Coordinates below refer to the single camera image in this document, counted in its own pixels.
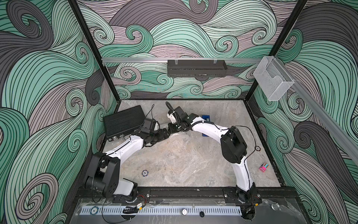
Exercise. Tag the black wall tray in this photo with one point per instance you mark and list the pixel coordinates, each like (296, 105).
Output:
(196, 68)

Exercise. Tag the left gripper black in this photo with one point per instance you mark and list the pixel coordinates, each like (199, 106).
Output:
(160, 137)

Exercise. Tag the white slotted cable duct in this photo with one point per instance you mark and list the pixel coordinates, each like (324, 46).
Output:
(165, 210)

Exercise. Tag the pink small box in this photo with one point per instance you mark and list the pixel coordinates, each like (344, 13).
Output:
(264, 167)

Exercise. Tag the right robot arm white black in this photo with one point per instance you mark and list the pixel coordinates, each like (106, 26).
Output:
(234, 147)

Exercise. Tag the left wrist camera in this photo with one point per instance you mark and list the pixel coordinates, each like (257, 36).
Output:
(148, 126)

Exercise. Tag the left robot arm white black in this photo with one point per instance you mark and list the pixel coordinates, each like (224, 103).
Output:
(102, 175)

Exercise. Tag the blue box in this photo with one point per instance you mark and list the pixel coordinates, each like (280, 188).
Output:
(207, 118)

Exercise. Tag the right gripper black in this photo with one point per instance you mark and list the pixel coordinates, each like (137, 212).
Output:
(170, 129)

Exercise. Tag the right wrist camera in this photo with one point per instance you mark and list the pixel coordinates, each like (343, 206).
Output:
(177, 115)

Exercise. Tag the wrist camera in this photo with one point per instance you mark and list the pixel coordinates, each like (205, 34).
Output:
(148, 126)
(177, 115)

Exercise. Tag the clear acrylic wall holder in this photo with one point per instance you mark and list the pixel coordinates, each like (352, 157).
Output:
(273, 77)

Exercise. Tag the black ribbed case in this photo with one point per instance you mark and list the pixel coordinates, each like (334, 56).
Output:
(123, 123)

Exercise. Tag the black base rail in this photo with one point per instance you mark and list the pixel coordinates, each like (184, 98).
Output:
(221, 194)

